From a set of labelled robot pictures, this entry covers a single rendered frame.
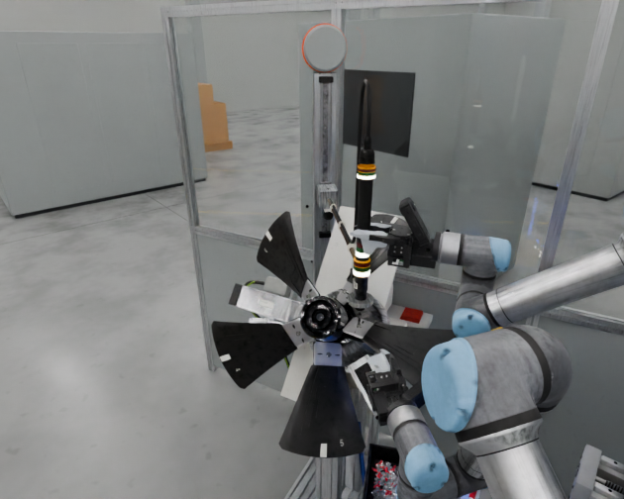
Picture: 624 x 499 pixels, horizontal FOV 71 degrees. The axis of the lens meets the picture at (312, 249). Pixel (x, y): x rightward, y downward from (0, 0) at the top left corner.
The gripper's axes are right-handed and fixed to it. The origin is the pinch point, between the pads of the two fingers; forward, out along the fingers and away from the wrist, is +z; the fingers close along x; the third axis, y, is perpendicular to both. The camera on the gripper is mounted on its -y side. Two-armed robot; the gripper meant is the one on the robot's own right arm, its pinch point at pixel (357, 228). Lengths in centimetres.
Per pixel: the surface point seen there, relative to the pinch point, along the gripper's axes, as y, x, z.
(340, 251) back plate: 24.6, 35.6, 13.3
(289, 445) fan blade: 52, -24, 10
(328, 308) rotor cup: 23.5, -2.1, 6.4
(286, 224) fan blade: 8.1, 15.5, 25.1
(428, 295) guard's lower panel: 55, 69, -17
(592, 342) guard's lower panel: 57, 58, -77
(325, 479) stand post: 108, 10, 10
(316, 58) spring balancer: -37, 61, 31
